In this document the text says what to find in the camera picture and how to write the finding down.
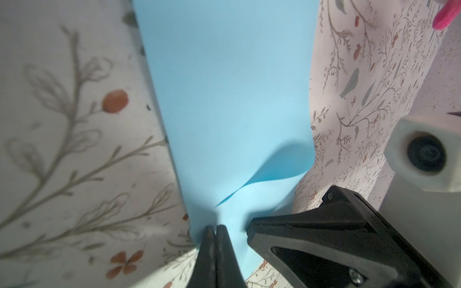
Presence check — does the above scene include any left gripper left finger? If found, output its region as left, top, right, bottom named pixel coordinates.
left=186, top=226, right=217, bottom=288

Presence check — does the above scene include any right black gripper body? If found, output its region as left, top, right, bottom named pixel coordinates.
left=247, top=186, right=449, bottom=288

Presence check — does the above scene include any yellow face plush doll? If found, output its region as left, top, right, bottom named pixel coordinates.
left=432, top=0, right=461, bottom=30

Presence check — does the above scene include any floral patterned table mat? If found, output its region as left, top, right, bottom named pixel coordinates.
left=1, top=1, right=444, bottom=288

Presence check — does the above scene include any light blue paper sheet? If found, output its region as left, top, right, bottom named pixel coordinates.
left=133, top=1, right=319, bottom=277

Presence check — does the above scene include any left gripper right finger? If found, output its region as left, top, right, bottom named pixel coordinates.
left=216, top=225, right=247, bottom=288

